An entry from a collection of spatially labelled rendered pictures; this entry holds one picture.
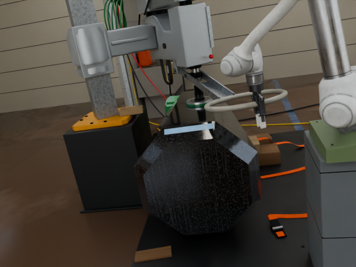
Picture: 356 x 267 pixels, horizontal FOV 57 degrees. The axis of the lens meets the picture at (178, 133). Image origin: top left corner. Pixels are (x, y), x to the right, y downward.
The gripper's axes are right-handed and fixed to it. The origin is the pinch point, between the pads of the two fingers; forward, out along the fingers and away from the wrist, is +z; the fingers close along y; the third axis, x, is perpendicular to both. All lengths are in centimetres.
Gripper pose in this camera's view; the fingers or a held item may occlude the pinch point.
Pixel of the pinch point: (260, 121)
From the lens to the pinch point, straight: 181.9
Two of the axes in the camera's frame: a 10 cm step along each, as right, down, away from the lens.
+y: -1.1, -2.0, 9.7
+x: -9.7, 2.1, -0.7
